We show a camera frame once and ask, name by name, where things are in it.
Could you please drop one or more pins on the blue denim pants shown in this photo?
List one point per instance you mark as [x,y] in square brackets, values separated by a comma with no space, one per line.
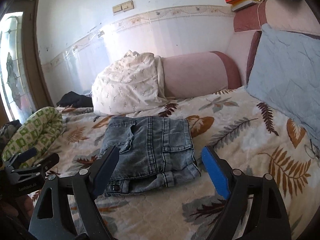
[154,152]

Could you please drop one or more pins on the light blue pillow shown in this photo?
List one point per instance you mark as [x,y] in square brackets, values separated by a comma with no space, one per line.
[285,75]

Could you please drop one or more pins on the white patterned pillow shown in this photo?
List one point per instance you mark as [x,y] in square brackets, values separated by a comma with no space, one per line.
[131,84]

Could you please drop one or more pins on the leaf pattern bed blanket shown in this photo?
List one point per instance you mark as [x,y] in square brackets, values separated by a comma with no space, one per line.
[248,133]

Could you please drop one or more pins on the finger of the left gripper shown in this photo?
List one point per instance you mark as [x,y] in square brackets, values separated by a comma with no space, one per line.
[19,158]
[47,163]

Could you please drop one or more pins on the pink bolster cushion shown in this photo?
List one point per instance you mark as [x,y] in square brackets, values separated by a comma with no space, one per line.
[199,74]

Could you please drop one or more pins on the stained glass window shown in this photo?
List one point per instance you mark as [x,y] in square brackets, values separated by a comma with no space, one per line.
[15,91]

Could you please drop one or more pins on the black garment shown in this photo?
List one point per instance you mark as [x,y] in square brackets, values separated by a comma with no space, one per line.
[72,99]

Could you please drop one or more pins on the eyeglasses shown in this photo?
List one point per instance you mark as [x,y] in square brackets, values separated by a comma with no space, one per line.
[312,151]

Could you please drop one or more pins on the stack of books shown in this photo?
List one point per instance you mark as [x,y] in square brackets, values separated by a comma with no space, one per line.
[237,5]

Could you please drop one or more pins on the pink padded headboard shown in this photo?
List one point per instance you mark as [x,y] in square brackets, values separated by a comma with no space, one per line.
[292,16]

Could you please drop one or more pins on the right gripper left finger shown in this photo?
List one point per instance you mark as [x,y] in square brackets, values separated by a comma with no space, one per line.
[52,218]

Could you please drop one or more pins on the beige wall switch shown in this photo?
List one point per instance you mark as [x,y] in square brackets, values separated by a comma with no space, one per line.
[123,7]

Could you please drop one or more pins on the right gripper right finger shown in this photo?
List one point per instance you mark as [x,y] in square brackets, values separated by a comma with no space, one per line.
[258,196]

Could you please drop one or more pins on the green white rolled quilt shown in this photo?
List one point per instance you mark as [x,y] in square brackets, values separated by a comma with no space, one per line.
[39,131]

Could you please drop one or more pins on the dark grey garment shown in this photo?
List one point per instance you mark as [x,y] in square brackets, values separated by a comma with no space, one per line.
[7,132]

